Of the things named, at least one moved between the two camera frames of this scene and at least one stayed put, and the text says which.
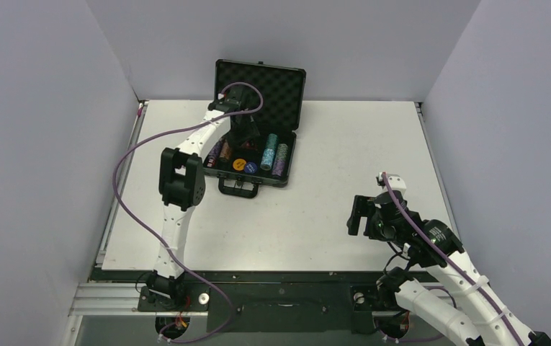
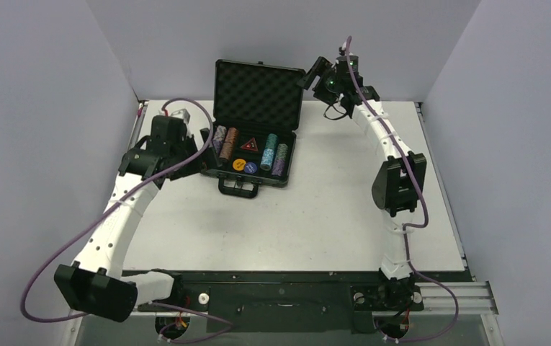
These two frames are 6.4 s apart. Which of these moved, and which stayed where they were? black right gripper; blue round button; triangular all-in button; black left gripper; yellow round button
Moved: black right gripper; black left gripper
Stayed: triangular all-in button; yellow round button; blue round button
